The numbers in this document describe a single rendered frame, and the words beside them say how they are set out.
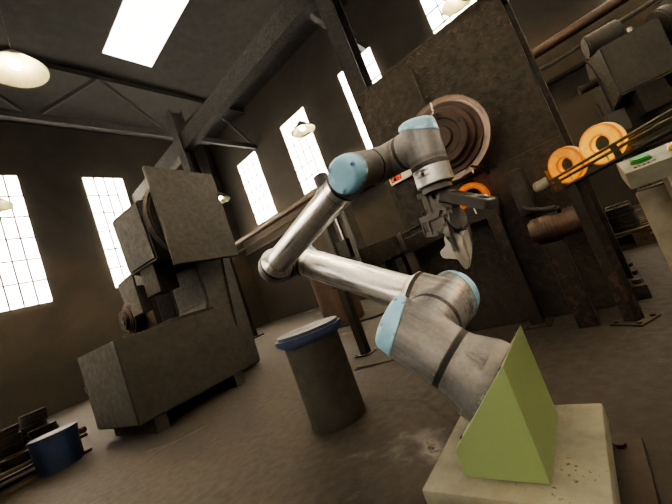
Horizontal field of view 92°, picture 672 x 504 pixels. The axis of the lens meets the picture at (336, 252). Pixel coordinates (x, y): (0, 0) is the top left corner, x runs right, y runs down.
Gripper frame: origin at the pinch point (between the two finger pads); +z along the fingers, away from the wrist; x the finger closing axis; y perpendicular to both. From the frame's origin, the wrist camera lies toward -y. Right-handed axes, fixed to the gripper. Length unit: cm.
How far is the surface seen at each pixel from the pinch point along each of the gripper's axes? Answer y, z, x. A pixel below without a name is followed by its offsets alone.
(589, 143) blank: -8, -26, -92
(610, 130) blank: -16, -27, -89
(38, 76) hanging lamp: 459, -349, 64
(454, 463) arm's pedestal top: 7.2, 40.4, 17.0
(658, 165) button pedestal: -30, -9, -46
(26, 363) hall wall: 1003, 4, 215
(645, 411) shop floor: -15, 50, -32
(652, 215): -23, 4, -62
